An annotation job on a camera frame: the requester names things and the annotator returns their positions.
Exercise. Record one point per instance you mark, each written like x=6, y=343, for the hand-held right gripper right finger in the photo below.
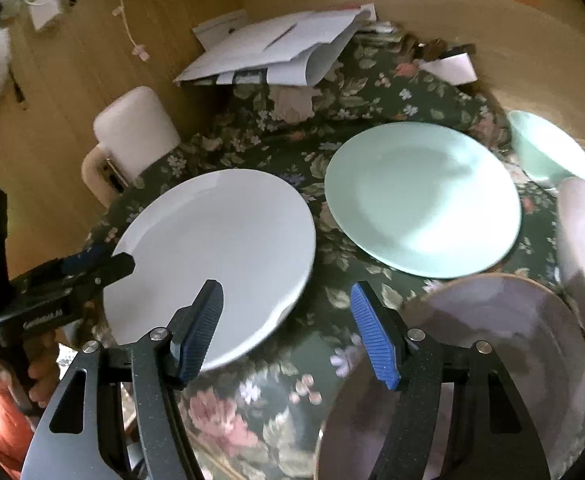
x=372, y=335

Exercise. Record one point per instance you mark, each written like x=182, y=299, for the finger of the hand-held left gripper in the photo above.
x=115, y=269
x=82, y=261

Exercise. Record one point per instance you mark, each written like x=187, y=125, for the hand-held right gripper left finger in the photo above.
x=200, y=332

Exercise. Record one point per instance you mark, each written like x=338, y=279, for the white plate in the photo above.
x=212, y=260

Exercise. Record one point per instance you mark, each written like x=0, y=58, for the pale green bowl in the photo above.
x=552, y=150

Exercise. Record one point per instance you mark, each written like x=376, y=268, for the person's left forearm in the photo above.
x=2, y=435

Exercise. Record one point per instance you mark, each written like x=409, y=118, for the person's left hand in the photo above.
x=42, y=367

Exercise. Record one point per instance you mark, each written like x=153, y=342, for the dark floral tablecloth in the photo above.
x=272, y=400

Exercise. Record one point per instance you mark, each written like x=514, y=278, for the purple plate with gold rim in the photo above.
x=497, y=320

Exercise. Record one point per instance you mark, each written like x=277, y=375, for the pale pink jug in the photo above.
x=132, y=130

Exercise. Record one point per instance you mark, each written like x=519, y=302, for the pale green plate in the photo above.
x=422, y=200

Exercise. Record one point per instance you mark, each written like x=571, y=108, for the dark pen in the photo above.
x=18, y=90

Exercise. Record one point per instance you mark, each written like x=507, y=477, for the pale pink bowl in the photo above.
x=582, y=240

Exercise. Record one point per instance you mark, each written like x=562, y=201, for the white flat box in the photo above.
x=220, y=27

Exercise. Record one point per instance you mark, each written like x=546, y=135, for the white paper box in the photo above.
x=282, y=45

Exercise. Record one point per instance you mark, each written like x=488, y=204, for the brown clips in container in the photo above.
x=435, y=47

